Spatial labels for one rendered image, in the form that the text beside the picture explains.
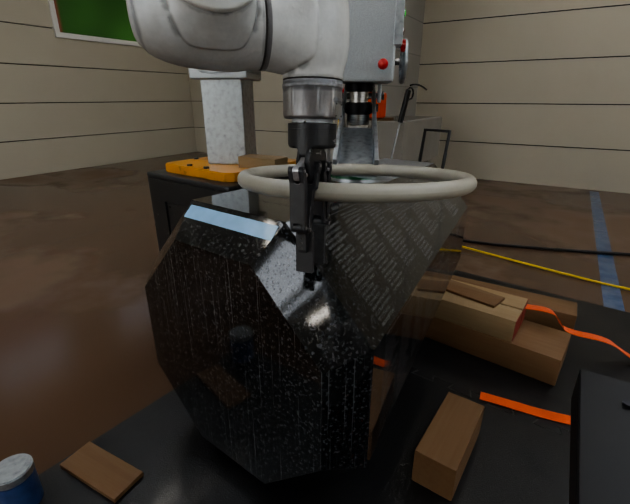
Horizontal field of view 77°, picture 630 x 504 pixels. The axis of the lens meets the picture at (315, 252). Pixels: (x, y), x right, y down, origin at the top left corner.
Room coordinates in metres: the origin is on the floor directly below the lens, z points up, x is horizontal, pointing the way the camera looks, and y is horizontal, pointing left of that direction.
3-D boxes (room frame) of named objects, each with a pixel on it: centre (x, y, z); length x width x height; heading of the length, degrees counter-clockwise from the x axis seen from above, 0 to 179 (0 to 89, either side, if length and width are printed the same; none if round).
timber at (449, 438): (0.93, -0.42, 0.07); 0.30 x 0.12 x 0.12; 144
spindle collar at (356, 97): (1.50, -0.16, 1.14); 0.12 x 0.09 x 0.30; 174
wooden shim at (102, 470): (0.87, 0.65, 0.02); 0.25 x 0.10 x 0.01; 63
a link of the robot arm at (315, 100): (0.64, 0.00, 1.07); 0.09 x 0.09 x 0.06
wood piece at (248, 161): (1.79, 0.23, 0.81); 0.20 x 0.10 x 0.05; 61
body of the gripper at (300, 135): (0.63, 0.00, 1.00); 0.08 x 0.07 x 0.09; 159
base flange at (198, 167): (1.98, 0.40, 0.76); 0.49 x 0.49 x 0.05; 53
